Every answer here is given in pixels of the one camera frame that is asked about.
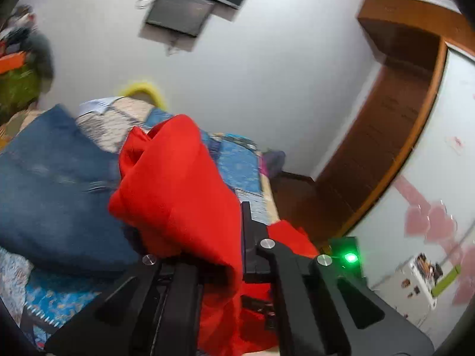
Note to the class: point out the red garment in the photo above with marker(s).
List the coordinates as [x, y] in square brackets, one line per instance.
[172, 192]

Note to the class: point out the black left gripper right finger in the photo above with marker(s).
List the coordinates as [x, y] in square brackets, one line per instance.
[316, 307]

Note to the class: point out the green cloth covered pile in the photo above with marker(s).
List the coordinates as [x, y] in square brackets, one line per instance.
[22, 87]

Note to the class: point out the white small cabinet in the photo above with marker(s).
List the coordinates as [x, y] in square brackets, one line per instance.
[414, 287]

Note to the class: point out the blue jeans pile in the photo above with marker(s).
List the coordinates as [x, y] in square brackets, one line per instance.
[56, 185]

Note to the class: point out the brown wooden door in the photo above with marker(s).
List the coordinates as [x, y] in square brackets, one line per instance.
[411, 35]

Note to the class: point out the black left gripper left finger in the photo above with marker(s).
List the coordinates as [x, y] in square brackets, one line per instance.
[153, 309]

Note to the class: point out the white wardrobe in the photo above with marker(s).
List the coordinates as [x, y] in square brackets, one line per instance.
[429, 207]

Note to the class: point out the orange box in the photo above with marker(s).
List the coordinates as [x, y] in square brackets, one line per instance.
[12, 61]

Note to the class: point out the blue patchwork bedspread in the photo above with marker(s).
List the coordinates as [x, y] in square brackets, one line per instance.
[70, 206]

